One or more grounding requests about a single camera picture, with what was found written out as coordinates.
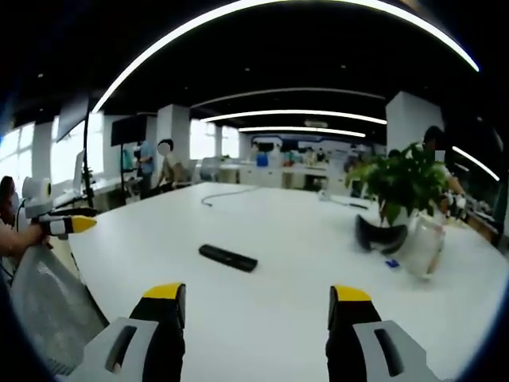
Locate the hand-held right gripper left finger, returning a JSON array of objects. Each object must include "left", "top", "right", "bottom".
[{"left": 63, "top": 282, "right": 187, "bottom": 382}]

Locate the grey mesh office chair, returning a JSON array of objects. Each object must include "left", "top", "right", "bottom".
[{"left": 8, "top": 242, "right": 111, "bottom": 377}]

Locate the black stand pole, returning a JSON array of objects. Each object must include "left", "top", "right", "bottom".
[{"left": 81, "top": 95, "right": 99, "bottom": 218}]

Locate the grey cable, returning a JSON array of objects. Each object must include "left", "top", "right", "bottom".
[{"left": 200, "top": 185, "right": 259, "bottom": 209}]

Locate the green potted plant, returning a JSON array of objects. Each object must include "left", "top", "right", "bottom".
[{"left": 344, "top": 141, "right": 451, "bottom": 230}]

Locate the black headset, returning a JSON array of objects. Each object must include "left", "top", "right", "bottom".
[{"left": 354, "top": 213, "right": 409, "bottom": 255}]

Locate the black monitor on stand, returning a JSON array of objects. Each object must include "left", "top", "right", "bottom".
[{"left": 110, "top": 115, "right": 148, "bottom": 146}]

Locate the black remote control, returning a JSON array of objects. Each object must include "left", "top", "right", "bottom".
[{"left": 198, "top": 244, "right": 259, "bottom": 274}]

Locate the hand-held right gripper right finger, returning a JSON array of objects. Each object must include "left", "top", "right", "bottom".
[{"left": 324, "top": 284, "right": 441, "bottom": 382}]

